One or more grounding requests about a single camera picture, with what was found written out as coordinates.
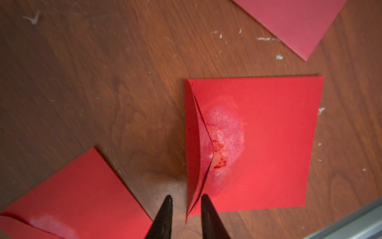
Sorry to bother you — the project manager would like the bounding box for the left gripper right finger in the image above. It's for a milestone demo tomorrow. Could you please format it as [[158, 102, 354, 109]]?
[[201, 194, 231, 239]]

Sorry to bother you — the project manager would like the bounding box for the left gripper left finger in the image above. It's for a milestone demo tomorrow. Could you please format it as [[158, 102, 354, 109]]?
[[145, 195, 173, 239]]

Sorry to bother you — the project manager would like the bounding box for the right dark red envelope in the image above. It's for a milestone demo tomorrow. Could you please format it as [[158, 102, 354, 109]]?
[[235, 0, 346, 61]]

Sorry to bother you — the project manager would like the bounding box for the aluminium rail frame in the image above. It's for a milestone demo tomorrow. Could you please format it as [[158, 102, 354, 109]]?
[[306, 198, 382, 239]]

